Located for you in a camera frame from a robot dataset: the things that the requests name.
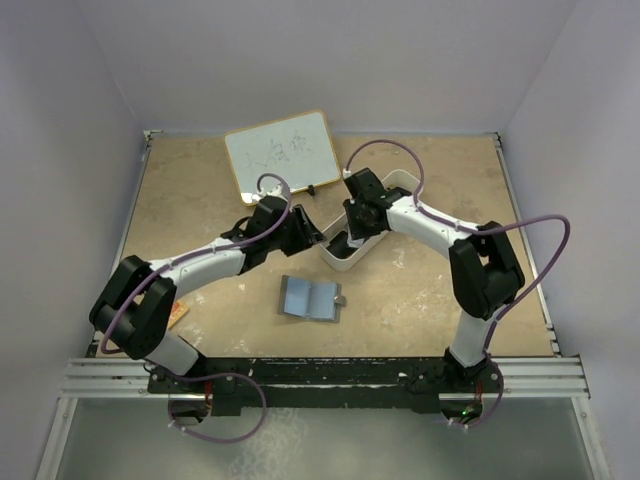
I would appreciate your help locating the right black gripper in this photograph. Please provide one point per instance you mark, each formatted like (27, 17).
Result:
(357, 231)

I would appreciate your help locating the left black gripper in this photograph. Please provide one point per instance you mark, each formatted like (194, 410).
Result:
(303, 229)

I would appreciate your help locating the grey card holder wallet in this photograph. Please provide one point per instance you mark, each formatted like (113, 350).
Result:
(320, 302)

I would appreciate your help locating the white oblong plastic tray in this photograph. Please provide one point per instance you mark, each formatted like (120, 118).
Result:
(396, 178)

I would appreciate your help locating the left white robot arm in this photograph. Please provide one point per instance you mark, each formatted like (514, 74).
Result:
(134, 307)

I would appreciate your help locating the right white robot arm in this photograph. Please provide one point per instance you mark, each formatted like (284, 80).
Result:
(485, 272)

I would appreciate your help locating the orange card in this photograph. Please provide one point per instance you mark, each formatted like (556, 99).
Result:
(178, 311)

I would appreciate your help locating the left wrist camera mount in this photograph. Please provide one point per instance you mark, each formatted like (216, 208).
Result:
(278, 191)

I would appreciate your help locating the small whiteboard wooden frame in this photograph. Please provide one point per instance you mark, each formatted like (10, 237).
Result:
(297, 149)

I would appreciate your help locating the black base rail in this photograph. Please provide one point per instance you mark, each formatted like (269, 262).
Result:
(418, 384)

